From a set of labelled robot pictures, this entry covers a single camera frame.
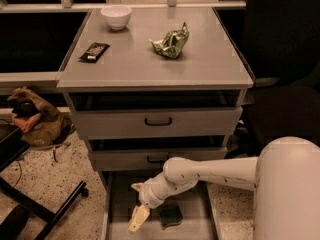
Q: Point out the grey drawer cabinet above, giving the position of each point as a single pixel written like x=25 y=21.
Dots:
x=208 y=63

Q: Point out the white ceramic bowl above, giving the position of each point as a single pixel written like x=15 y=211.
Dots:
x=116 y=16

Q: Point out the black snack bar wrapper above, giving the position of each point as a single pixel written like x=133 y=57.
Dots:
x=94 y=52

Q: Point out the grey drawer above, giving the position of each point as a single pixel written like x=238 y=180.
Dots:
x=197 y=220
x=152 y=153
x=128 y=115

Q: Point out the green crumpled chip bag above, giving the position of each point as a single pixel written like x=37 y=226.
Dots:
x=172 y=44

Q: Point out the black office chair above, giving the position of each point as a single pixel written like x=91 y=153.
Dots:
x=280 y=42

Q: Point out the grey middle drawer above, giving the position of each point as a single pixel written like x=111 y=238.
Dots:
x=152 y=153

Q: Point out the grey bottom drawer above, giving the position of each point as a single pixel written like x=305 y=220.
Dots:
x=197 y=220

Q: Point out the green kitchen sponge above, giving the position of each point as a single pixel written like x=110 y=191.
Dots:
x=170 y=216

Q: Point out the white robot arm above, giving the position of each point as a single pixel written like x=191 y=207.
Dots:
x=285 y=180

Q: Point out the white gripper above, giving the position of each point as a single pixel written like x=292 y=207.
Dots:
x=149 y=194

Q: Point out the grey top drawer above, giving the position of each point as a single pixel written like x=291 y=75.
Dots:
x=128 y=115

